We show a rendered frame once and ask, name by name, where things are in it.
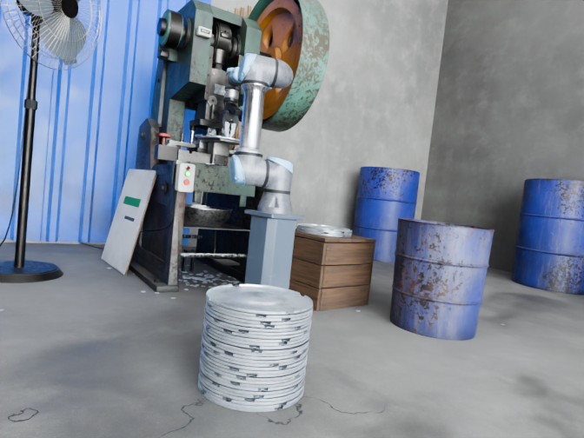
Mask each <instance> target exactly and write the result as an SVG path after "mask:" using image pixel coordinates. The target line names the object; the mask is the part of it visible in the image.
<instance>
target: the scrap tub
mask: <svg viewBox="0 0 584 438"><path fill-rule="evenodd" d="M493 235H494V229H489V228H483V227H476V226H470V225H463V224H456V223H449V222H435V221H427V220H418V219H408V218H398V228H397V238H396V249H395V268H394V279H393V284H392V288H393V289H392V300H391V310H390V321H391V322H392V323H393V324H394V325H395V326H397V327H398V328H400V329H404V330H407V331H408V332H411V333H414V334H417V335H423V336H426V337H431V338H436V339H442V340H450V341H466V340H470V339H473V338H474V337H475V332H476V328H477V322H478V318H479V313H480V307H481V303H482V294H483V289H484V283H485V279H486V274H487V269H488V266H489V264H488V260H489V255H490V250H491V245H492V240H493Z"/></svg>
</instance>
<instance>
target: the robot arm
mask: <svg viewBox="0 0 584 438"><path fill-rule="evenodd" d="M292 81H293V71H292V69H291V68H290V67H289V65H288V64H286V63H285V62H284V61H282V60H279V59H274V58H270V57H266V56H259V55H257V54H250V53H247V54H245V55H244V57H243V58H242V61H241V64H240V67H236V68H228V69H227V72H226V79H225V89H224V100H223V102H224V110H220V112H219V121H221V122H222V126H223V128H222V133H224V135H225V137H230V138H231V137H232V136H233V135H234V133H235V131H236V129H237V127H238V123H239V121H238V120H239V118H238V116H241V115H242V126H241V135H240V145H239V149H238V150H237V151H236V152H235V154H234V155H233V156H232V157H231V158H230V163H229V172H230V177H231V180H232V182H233V183H236V184H241V185H248V186H256V187H263V194H262V198H261V200H260V202H259V205H258V206H257V211H260V212H265V213H272V214H281V215H292V208H291V201H290V189H291V181H292V175H293V165H292V163H291V162H289V161H286V160H283V159H280V158H275V157H271V156H268V157H267V159H266V160H263V159H262V156H263V154H262V152H261V151H260V143H261V133H262V114H263V105H264V95H265V93H266V92H267V91H268V90H271V89H272V88H278V89H282V88H286V87H288V86H289V85H290V84H291V83H292ZM240 85H241V87H242V89H243V90H244V97H243V106H242V111H241V110H240V108H239V107H238V106H237V105H236V103H237V101H238V97H239V87H240ZM220 114H221V118H220ZM229 123H232V124H230V125H229ZM229 128H230V129H229Z"/></svg>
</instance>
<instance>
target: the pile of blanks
mask: <svg viewBox="0 0 584 438"><path fill-rule="evenodd" d="M313 307H314V306H313ZM313 307H312V308H311V309H309V310H307V311H304V312H301V313H296V314H288V315H262V314H253V313H247V312H242V311H237V310H233V309H227V308H224V307H221V306H219V305H216V304H214V303H213V302H211V301H210V300H209V299H208V298H207V297H206V306H205V308H204V314H205V315H204V322H203V332H202V346H201V354H200V365H199V375H198V388H199V390H200V392H201V393H202V394H204V395H203V396H204V397H206V398H207V399H208V400H210V401H211V402H213V403H215V404H217V405H220V406H222V407H225V408H230V409H234V410H239V411H245V412H269V411H276V410H277V408H279V409H284V408H287V407H290V406H292V405H294V404H295V403H297V402H298V401H299V400H300V399H301V397H302V394H303V390H304V384H305V373H306V364H307V357H308V350H309V340H310V337H309V333H310V328H311V322H312V321H311V318H312V315H313Z"/></svg>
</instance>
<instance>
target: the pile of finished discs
mask: <svg viewBox="0 0 584 438"><path fill-rule="evenodd" d="M297 231H300V232H303V233H308V234H313V235H319V236H336V237H351V232H352V230H350V229H345V228H340V227H334V226H328V225H321V226H318V225H316V224H309V223H298V224H297Z"/></svg>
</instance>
